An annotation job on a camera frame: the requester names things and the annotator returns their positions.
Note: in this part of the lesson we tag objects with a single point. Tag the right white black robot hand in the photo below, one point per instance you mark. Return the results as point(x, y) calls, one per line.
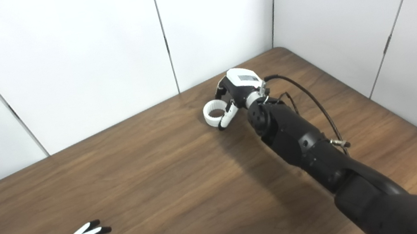
point(243, 84)

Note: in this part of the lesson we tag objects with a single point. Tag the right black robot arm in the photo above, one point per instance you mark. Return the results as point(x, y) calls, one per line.
point(323, 153)

